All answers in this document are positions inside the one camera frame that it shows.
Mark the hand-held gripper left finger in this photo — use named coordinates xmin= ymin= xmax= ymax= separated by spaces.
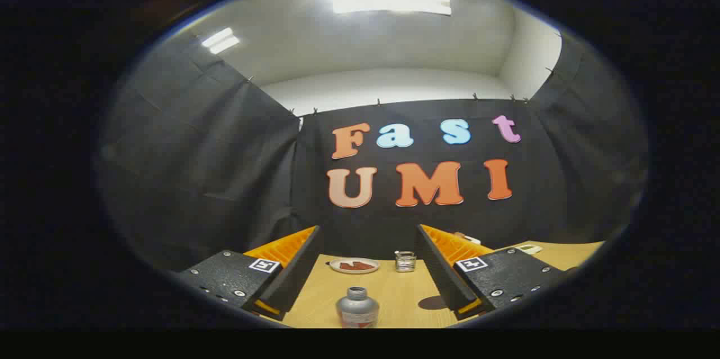
xmin=179 ymin=225 xmax=325 ymax=321

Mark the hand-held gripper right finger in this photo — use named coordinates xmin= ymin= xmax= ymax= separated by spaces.
xmin=415 ymin=224 xmax=566 ymax=321

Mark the white round plate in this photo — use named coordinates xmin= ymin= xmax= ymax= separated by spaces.
xmin=329 ymin=258 xmax=381 ymax=275

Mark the small ceiling light panel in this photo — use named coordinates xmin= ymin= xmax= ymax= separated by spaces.
xmin=201 ymin=28 xmax=240 ymax=55

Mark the silver juice bottle red label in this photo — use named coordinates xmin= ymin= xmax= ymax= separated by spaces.
xmin=336 ymin=286 xmax=380 ymax=329

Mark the wooden table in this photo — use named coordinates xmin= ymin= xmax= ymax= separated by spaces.
xmin=281 ymin=241 xmax=605 ymax=329

